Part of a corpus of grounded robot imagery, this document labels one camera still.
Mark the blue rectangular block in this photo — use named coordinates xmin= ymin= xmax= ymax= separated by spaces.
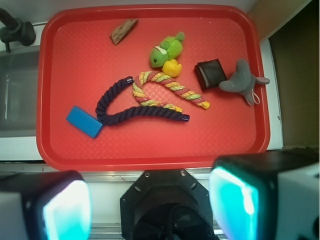
xmin=66 ymin=106 xmax=103 ymax=138

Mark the multicolour twisted rope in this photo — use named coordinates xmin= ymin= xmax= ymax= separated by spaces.
xmin=131 ymin=70 xmax=211 ymax=113

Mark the grey faucet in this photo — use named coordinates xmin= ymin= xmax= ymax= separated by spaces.
xmin=0 ymin=8 xmax=36 ymax=53

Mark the grey sink basin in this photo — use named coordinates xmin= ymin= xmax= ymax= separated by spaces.
xmin=0 ymin=50 xmax=39 ymax=138

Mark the brown wood piece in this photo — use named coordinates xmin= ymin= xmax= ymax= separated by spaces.
xmin=109 ymin=18 xmax=139 ymax=46

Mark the grey plush seal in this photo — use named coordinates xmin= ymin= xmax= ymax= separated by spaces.
xmin=218 ymin=58 xmax=270 ymax=106

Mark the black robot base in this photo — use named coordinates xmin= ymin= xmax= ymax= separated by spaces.
xmin=119 ymin=169 xmax=219 ymax=240

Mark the cardboard box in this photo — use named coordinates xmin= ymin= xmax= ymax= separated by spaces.
xmin=269 ymin=0 xmax=320 ymax=149

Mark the yellow rubber duck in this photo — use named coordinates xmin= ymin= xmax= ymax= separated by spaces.
xmin=161 ymin=59 xmax=183 ymax=78

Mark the red plastic tray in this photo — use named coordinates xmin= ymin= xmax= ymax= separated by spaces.
xmin=36 ymin=4 xmax=270 ymax=171

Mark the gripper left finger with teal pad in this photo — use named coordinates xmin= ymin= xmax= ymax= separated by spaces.
xmin=0 ymin=170 xmax=93 ymax=240

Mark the dark blue rope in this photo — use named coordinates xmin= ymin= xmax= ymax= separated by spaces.
xmin=95 ymin=76 xmax=191 ymax=127

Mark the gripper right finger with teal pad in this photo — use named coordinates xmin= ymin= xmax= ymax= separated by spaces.
xmin=209 ymin=151 xmax=320 ymax=240

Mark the green plush fish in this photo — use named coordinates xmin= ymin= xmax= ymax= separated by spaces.
xmin=149 ymin=31 xmax=185 ymax=69

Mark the dark brown block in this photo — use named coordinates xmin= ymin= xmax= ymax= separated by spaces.
xmin=194 ymin=58 xmax=228 ymax=91

